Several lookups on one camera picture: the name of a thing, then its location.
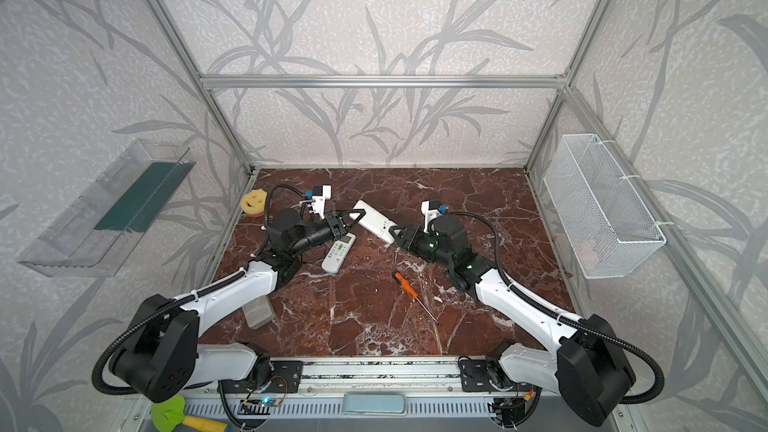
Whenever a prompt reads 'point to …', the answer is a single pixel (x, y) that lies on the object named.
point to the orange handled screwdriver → (399, 279)
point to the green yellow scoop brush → (170, 414)
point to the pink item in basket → (587, 253)
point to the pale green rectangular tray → (374, 405)
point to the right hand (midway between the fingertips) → (391, 224)
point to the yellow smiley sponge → (254, 202)
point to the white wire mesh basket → (606, 228)
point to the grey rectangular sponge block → (259, 312)
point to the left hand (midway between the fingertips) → (367, 209)
